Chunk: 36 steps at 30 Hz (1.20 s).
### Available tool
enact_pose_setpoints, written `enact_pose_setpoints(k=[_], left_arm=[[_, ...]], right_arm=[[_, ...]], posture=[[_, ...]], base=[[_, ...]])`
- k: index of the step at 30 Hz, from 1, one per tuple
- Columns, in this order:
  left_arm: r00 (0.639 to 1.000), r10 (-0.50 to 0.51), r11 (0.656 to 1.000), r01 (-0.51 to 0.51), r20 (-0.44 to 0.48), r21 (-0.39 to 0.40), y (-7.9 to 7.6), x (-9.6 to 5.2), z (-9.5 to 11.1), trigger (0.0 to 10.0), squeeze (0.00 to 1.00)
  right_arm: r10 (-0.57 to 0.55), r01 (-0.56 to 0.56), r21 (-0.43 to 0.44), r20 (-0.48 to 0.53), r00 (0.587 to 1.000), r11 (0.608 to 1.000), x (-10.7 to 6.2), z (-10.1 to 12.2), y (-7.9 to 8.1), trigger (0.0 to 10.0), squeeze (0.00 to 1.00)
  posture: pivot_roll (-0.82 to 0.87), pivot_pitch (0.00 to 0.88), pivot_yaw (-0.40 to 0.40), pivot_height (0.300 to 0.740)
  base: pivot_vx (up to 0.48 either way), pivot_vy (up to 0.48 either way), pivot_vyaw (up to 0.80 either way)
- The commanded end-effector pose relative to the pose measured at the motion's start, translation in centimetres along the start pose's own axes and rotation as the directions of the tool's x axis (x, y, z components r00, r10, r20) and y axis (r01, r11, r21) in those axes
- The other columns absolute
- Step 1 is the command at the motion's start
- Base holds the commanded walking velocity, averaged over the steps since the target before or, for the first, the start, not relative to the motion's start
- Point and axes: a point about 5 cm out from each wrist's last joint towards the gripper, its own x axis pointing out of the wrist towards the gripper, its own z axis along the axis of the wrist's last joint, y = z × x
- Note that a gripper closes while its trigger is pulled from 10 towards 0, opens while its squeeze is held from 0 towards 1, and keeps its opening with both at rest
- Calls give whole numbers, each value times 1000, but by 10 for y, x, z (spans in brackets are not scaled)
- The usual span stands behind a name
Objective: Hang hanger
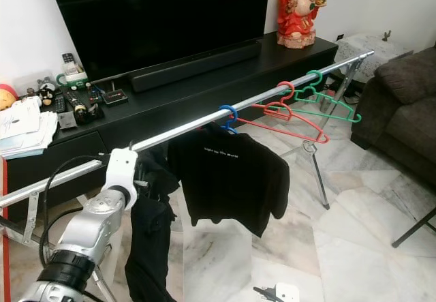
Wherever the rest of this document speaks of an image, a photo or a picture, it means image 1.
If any dark navy garment yellow logo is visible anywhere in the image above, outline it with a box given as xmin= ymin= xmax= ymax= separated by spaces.
xmin=124 ymin=194 xmax=178 ymax=302

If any white paper stack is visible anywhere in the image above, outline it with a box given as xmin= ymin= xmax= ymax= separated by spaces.
xmin=0 ymin=96 xmax=60 ymax=160

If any large black television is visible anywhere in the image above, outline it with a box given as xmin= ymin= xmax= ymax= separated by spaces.
xmin=46 ymin=0 xmax=271 ymax=83

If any grey remote in mug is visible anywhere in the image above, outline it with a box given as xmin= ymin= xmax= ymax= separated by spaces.
xmin=62 ymin=53 xmax=77 ymax=76

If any black TV console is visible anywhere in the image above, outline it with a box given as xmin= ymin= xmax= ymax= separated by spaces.
xmin=7 ymin=33 xmax=358 ymax=214

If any round orange toy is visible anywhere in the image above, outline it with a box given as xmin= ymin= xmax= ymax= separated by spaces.
xmin=0 ymin=84 xmax=18 ymax=110

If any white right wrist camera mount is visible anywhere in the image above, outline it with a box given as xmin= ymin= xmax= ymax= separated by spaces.
xmin=275 ymin=283 xmax=300 ymax=302

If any dark brown sofa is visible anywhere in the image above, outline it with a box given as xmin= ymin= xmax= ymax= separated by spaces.
xmin=351 ymin=43 xmax=436 ymax=170

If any black remote control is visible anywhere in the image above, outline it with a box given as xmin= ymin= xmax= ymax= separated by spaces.
xmin=69 ymin=92 xmax=95 ymax=125

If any green and white mug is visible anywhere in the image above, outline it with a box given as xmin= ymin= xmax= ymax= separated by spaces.
xmin=56 ymin=70 xmax=88 ymax=88

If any black soundbar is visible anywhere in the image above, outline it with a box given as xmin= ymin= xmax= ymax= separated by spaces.
xmin=131 ymin=40 xmax=263 ymax=93

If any black set-top box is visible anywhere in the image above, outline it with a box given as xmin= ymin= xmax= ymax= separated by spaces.
xmin=102 ymin=89 xmax=129 ymax=106

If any blue plastic hanger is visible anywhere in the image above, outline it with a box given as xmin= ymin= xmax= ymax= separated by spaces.
xmin=219 ymin=104 xmax=239 ymax=135

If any black T-shirt white print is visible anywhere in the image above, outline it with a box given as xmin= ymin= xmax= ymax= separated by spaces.
xmin=167 ymin=123 xmax=291 ymax=238

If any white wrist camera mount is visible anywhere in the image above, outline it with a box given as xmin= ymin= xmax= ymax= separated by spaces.
xmin=107 ymin=148 xmax=138 ymax=192
xmin=275 ymin=283 xmax=300 ymax=302

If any red plastic hanger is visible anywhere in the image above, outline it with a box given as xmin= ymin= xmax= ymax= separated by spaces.
xmin=235 ymin=80 xmax=330 ymax=145

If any side table white lace cloth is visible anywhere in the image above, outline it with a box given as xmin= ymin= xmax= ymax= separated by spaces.
xmin=332 ymin=32 xmax=416 ymax=67

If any red laughing Buddha statue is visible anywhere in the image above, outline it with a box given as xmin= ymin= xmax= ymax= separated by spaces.
xmin=276 ymin=0 xmax=328 ymax=49

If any black and white panda toy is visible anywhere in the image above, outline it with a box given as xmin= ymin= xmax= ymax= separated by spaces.
xmin=39 ymin=82 xmax=57 ymax=107

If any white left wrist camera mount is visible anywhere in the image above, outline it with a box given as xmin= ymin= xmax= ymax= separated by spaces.
xmin=107 ymin=148 xmax=138 ymax=192

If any green plastic hanger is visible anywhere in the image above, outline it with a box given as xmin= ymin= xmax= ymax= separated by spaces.
xmin=292 ymin=70 xmax=362 ymax=123

